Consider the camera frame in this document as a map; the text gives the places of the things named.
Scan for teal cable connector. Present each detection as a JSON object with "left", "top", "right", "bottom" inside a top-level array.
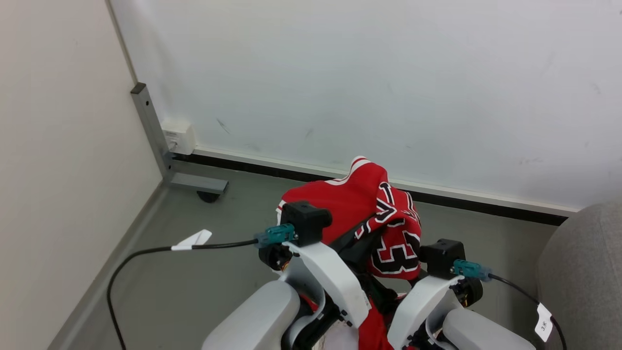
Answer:
[
  {"left": 452, "top": 259, "right": 492, "bottom": 282},
  {"left": 255, "top": 224, "right": 297, "bottom": 247}
]

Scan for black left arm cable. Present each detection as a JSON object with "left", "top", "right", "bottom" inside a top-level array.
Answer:
[{"left": 107, "top": 238, "right": 259, "bottom": 350}]

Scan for teal left cable connector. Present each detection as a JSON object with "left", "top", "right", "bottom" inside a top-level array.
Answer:
[{"left": 255, "top": 224, "right": 297, "bottom": 247}]

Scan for teal right cable connector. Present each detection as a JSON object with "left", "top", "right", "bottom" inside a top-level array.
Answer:
[{"left": 452, "top": 259, "right": 492, "bottom": 282}]

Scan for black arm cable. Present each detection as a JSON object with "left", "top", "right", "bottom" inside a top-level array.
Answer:
[
  {"left": 488, "top": 273, "right": 568, "bottom": 350},
  {"left": 107, "top": 238, "right": 259, "bottom": 350}
]

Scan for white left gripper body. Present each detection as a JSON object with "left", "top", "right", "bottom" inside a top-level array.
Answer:
[{"left": 259, "top": 241, "right": 372, "bottom": 329}]

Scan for white wall socket box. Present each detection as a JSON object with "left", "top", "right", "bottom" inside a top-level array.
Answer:
[{"left": 161, "top": 118, "right": 196, "bottom": 155}]

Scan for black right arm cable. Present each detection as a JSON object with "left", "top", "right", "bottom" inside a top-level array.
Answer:
[{"left": 488, "top": 273, "right": 568, "bottom": 350}]

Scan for black white baseboard strip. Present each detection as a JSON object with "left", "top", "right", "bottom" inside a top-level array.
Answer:
[{"left": 173, "top": 146, "right": 579, "bottom": 227}]

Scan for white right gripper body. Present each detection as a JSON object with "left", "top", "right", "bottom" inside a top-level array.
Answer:
[{"left": 386, "top": 275, "right": 484, "bottom": 350}]

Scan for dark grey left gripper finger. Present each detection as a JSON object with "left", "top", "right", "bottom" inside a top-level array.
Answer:
[{"left": 335, "top": 218, "right": 384, "bottom": 273}]

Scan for white blank cable tag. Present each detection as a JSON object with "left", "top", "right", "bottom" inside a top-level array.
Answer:
[{"left": 171, "top": 229, "right": 213, "bottom": 251}]

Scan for grey fabric sofa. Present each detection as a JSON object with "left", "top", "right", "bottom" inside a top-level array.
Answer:
[{"left": 537, "top": 200, "right": 622, "bottom": 350}]

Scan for red basketball jersey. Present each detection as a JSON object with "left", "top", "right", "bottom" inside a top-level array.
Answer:
[{"left": 276, "top": 156, "right": 422, "bottom": 350}]

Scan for white written cable tag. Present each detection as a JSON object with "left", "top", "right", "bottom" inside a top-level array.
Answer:
[{"left": 535, "top": 303, "right": 553, "bottom": 342}]

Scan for grey metal frame post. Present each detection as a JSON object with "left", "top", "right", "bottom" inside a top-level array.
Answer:
[{"left": 130, "top": 83, "right": 229, "bottom": 195}]

